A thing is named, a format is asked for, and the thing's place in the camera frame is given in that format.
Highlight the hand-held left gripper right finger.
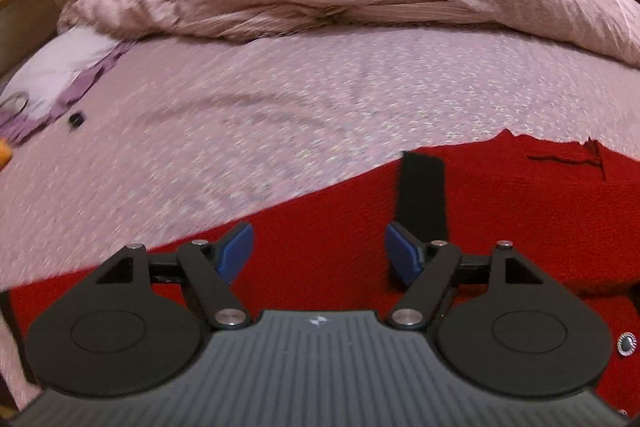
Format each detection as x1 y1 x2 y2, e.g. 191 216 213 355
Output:
385 221 546 332

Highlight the red knit sweater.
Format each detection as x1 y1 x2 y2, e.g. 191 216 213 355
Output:
7 128 640 415

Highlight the pink floral bed sheet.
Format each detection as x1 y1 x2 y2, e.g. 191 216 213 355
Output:
0 24 640 413

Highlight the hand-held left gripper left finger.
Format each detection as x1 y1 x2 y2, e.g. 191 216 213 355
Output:
95 222 256 330

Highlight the lilac pillow with purple ruffle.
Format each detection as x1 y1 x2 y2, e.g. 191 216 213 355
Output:
0 24 136 148

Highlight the thin black cable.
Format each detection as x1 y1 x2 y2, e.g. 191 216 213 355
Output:
0 91 32 114

